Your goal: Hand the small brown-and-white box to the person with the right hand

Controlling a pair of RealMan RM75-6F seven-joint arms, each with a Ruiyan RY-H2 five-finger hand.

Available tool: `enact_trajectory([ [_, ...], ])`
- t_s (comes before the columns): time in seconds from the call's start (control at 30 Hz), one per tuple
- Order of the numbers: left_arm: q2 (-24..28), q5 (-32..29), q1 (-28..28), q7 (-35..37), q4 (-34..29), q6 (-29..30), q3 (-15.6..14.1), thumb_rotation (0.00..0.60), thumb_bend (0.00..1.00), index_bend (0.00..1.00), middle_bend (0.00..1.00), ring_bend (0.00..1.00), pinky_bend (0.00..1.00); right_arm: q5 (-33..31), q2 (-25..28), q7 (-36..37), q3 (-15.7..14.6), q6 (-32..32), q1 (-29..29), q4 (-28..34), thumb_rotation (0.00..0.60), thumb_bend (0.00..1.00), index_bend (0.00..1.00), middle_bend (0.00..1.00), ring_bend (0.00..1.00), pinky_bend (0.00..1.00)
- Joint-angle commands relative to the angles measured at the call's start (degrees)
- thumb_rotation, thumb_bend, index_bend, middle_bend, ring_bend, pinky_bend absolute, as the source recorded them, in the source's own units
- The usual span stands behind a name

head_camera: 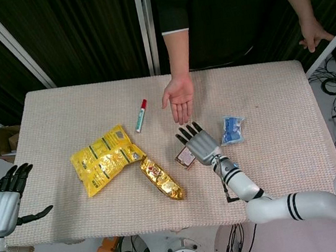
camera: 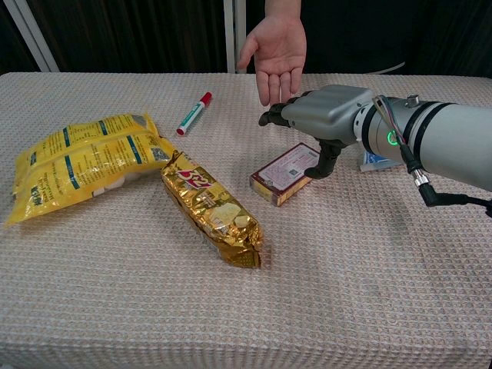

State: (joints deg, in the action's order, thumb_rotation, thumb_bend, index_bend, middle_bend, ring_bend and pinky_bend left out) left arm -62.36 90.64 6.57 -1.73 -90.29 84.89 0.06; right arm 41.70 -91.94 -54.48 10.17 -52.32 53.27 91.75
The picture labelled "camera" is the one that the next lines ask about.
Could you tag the white metal frame post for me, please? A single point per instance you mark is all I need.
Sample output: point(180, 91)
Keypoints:
point(234, 36)

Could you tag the gold foil snack pack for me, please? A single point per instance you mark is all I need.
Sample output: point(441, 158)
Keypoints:
point(213, 207)

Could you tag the yellow plastic snack bag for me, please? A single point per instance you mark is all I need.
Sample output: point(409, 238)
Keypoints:
point(84, 165)

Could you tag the small brown box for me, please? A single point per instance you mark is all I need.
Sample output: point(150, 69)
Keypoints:
point(284, 173)

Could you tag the beige woven tablecloth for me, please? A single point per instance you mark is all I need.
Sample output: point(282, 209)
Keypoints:
point(238, 238)

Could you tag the blue and white packet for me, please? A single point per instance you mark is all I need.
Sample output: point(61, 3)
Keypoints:
point(374, 161)

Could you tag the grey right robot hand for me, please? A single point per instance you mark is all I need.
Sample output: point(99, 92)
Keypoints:
point(326, 111)

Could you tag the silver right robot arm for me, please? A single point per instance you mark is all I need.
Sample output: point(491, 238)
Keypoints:
point(434, 136)

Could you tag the white slanted frame bar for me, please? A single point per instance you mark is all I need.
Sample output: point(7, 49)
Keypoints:
point(32, 34)

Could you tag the red capped whiteboard marker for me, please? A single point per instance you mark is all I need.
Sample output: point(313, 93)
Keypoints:
point(194, 114)

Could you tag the bare human forearm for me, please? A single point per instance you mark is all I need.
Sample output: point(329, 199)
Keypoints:
point(282, 8)

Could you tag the bare human hand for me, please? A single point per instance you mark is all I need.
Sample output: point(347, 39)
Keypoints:
point(278, 54)

